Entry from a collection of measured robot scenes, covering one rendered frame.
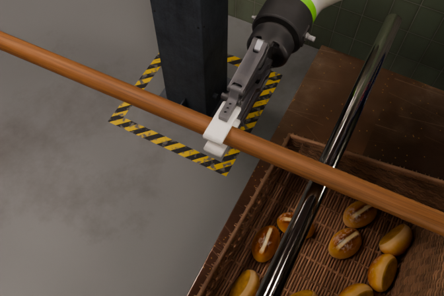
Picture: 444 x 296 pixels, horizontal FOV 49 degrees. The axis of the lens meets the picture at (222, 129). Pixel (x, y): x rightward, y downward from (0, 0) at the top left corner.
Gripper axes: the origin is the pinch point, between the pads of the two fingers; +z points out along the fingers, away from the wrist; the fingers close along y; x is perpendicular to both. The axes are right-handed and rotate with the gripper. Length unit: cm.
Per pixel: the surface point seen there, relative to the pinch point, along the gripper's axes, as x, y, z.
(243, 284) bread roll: -9, 55, 7
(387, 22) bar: -16.2, 2.5, -34.8
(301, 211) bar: -15.6, 2.1, 6.0
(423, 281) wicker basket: -46, 48, -10
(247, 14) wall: 49, 115, -126
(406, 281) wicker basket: -44, 55, -11
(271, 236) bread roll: -10, 55, -7
